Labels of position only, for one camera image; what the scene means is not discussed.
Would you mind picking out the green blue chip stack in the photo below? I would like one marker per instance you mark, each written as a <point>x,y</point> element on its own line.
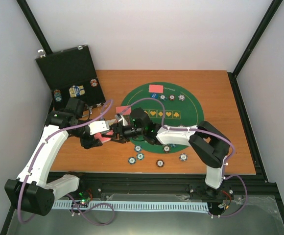
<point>132,160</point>

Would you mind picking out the pink-backed card deck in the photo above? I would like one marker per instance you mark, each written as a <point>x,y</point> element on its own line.
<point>98,136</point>

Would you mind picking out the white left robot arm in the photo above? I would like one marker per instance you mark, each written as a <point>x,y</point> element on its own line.
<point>30,191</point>

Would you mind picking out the white slotted cable duct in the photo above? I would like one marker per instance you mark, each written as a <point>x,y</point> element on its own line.
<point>140,206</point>

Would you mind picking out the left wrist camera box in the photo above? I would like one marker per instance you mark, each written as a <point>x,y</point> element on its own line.
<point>100,126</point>

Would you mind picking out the dealt pink card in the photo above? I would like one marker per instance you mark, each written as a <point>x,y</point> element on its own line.
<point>124,110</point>

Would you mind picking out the black poker chip case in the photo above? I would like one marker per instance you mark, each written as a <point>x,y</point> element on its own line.
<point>70,67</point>

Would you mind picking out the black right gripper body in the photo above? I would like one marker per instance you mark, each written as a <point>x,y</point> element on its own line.
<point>127,133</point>

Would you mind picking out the chip stack in case left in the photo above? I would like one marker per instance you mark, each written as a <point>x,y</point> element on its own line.
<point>57,95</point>

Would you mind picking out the blue small blind button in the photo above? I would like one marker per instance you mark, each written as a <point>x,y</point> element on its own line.
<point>154,95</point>

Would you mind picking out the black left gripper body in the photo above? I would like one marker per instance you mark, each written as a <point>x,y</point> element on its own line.
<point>80,130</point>

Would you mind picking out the boxed card deck in case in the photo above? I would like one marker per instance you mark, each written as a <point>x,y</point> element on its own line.
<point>76,91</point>

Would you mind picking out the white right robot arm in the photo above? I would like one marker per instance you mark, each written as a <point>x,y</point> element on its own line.
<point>211,146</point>

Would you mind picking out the orange chip stack in case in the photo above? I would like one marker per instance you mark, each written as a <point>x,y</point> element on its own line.
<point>94,83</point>

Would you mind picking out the green round poker mat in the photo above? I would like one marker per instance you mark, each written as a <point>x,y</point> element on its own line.
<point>188,112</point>

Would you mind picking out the blue white chip stack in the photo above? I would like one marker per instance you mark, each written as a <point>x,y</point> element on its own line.
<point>183,157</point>

